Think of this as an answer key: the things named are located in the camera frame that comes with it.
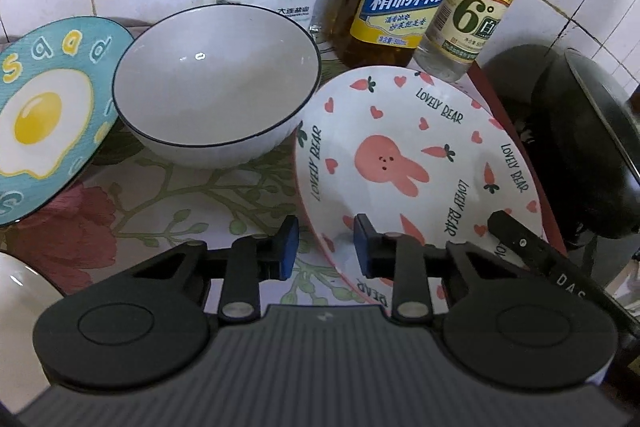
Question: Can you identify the blue fried egg plate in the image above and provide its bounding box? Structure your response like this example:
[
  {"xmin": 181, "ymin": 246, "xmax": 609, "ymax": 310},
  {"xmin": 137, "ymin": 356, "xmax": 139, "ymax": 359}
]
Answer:
[{"xmin": 0, "ymin": 16, "xmax": 134, "ymax": 225}]

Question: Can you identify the pink rabbit lovely bear plate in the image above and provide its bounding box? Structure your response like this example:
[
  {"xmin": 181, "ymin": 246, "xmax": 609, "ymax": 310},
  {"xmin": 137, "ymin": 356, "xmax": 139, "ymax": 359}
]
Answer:
[{"xmin": 295, "ymin": 66, "xmax": 544, "ymax": 307}]

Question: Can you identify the white bowl with dark rim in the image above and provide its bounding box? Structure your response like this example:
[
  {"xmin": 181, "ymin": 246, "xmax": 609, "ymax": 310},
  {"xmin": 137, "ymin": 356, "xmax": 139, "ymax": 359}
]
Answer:
[{"xmin": 113, "ymin": 4, "xmax": 322, "ymax": 169}]

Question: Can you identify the floral tablecloth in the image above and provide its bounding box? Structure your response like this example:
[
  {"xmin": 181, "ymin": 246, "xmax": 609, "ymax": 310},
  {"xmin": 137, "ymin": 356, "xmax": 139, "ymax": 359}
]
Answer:
[{"xmin": 0, "ymin": 20, "xmax": 497, "ymax": 308}]

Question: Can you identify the black wok with glass lid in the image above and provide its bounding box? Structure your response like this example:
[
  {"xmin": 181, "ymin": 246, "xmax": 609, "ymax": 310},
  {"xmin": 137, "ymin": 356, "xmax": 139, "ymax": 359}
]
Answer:
[{"xmin": 483, "ymin": 44, "xmax": 639, "ymax": 239}]

